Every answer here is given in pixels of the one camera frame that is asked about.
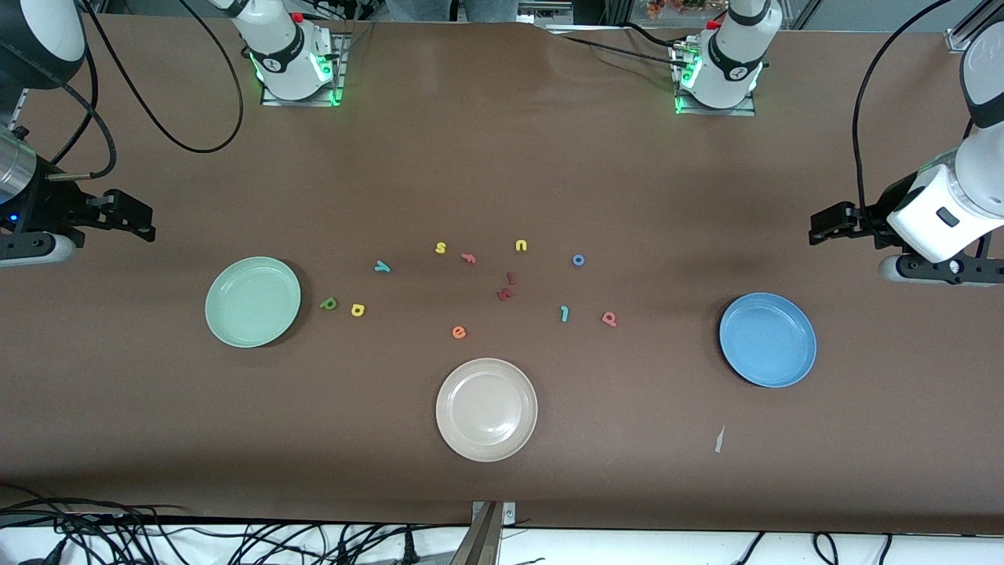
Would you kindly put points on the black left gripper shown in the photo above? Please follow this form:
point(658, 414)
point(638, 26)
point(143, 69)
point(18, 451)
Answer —
point(875, 213)

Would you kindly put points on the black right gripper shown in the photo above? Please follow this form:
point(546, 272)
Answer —
point(56, 207)

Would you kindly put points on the green foam letter p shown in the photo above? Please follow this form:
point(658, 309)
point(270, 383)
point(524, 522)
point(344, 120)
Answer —
point(325, 304)

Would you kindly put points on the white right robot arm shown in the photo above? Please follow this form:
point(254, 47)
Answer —
point(290, 63)

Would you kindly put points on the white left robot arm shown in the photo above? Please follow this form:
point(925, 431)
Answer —
point(729, 71)

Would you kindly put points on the blue plastic plate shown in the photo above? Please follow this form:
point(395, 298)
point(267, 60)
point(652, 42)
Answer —
point(769, 341)

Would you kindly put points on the light green plastic plate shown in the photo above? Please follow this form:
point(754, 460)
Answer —
point(252, 302)

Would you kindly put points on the aluminium corner profile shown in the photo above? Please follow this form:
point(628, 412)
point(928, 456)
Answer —
point(969, 27)

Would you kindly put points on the small white paper scrap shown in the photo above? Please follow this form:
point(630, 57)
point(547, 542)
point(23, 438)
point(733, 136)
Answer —
point(719, 439)

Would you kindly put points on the orange dried flowers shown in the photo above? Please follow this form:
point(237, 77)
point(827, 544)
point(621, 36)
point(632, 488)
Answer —
point(674, 8)

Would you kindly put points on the person in blue jeans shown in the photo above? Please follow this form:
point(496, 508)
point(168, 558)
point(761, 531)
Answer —
point(451, 9)

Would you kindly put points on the beige plastic plate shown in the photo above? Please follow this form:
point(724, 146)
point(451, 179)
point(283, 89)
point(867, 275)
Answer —
point(486, 410)

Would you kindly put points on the aluminium side rail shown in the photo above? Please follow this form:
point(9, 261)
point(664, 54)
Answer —
point(20, 110)

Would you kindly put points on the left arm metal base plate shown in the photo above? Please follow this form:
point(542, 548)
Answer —
point(718, 112)

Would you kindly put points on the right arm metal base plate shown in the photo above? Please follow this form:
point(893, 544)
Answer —
point(340, 71)

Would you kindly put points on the metal frame equipment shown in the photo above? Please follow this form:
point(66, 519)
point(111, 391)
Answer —
point(545, 12)

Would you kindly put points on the silver metal bracket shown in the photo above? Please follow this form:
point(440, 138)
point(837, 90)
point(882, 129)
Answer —
point(508, 514)

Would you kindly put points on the grey metal post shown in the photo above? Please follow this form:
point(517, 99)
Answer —
point(478, 545)

